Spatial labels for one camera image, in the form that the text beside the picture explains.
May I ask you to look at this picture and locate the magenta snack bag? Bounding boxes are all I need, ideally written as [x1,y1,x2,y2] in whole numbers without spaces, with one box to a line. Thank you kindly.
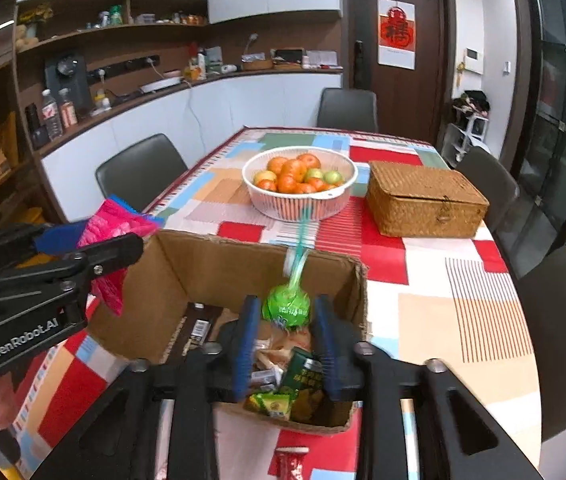
[77,195,165,315]

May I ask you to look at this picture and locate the dark patterned snack bar pack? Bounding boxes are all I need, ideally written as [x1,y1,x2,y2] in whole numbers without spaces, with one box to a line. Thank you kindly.
[181,302,223,356]

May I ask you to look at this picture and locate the dark green chips bag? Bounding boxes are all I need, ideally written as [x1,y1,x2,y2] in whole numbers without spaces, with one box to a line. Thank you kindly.
[277,347,323,422]

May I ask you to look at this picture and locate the red small snack packet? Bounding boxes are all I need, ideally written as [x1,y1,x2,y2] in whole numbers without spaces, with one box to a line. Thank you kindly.
[274,446,309,480]

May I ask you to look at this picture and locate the green lollipop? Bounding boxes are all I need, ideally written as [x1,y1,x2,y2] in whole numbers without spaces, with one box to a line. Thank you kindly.
[261,206,311,330]

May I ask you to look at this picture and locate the person left hand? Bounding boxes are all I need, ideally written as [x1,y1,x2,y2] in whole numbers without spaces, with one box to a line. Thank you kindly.
[0,373,20,431]

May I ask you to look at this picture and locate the grey chair left side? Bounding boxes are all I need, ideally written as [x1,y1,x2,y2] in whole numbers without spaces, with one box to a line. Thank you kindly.
[96,133,187,211]

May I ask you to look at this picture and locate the grey chair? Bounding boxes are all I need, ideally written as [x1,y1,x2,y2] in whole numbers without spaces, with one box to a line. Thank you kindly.
[456,146,519,231]
[516,246,566,440]
[96,133,187,211]

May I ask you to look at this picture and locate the plastic water bottle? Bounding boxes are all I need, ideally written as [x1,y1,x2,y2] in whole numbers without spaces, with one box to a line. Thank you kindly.
[41,89,63,141]

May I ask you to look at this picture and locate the red label drink bottle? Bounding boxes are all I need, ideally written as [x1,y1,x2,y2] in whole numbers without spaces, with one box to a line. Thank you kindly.
[59,88,78,129]

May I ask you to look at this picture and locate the grey chair right near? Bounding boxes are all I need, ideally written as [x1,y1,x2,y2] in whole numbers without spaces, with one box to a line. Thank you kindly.
[516,246,566,440]

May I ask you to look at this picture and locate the small lime green packet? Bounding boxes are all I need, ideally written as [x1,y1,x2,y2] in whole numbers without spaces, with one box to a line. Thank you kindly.
[244,392,295,420]

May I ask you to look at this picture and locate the orange bread snack bag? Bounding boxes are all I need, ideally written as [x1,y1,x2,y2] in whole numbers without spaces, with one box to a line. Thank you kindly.
[251,320,311,373]

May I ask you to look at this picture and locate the black coffee machine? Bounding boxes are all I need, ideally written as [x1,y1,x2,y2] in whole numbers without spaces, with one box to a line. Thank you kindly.
[44,53,93,118]

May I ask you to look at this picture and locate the brown cardboard box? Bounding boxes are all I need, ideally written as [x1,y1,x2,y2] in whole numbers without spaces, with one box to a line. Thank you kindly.
[87,230,368,434]

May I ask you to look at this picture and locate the white lower cabinets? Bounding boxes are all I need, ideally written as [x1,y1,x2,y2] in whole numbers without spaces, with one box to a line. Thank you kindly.
[41,72,341,221]

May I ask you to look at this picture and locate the white flat appliance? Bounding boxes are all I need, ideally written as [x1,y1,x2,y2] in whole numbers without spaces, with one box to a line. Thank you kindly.
[139,76,181,94]

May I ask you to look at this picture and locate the white fruit basket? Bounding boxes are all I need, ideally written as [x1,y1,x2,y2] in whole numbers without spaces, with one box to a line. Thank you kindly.
[242,146,359,222]

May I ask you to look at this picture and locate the woven wicker storage box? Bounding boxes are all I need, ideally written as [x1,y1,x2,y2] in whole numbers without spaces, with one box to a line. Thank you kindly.
[365,160,489,238]

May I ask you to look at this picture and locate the orange tangerine pile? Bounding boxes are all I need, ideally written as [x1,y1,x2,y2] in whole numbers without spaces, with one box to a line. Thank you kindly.
[251,152,345,194]

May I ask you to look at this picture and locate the grey chair right far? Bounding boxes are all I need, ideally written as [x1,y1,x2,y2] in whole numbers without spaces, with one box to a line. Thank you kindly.
[456,146,519,231]

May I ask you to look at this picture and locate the white shoe rack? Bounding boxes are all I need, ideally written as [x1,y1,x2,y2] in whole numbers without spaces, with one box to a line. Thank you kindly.
[441,106,490,168]

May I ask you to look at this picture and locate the dark glass sliding door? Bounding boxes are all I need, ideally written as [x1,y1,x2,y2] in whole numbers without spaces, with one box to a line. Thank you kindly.
[501,0,566,276]

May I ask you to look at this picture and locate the grey chair far end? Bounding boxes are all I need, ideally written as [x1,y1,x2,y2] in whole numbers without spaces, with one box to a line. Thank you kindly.
[317,88,379,132]

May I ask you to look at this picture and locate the dark wooden door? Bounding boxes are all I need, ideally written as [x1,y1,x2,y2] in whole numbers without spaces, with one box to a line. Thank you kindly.
[341,0,456,145]

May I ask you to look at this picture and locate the red fu calendar poster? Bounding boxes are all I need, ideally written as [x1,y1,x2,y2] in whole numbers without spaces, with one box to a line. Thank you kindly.
[376,0,417,70]

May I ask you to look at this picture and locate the wall intercom panel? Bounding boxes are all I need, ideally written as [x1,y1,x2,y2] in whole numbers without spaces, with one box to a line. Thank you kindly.
[463,48,484,75]

